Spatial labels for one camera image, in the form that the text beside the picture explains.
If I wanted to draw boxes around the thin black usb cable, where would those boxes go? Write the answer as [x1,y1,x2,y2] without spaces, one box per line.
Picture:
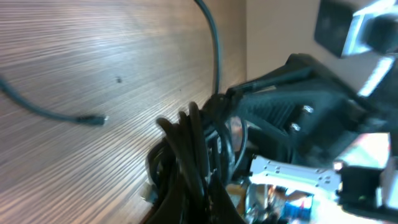
[0,77,108,127]

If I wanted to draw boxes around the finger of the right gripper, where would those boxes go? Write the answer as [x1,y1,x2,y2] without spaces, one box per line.
[201,53,374,162]

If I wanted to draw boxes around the black cable bundle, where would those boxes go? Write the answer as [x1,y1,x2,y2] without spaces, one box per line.
[144,93,249,224]

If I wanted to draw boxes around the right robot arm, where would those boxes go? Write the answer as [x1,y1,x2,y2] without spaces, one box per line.
[205,54,397,222]

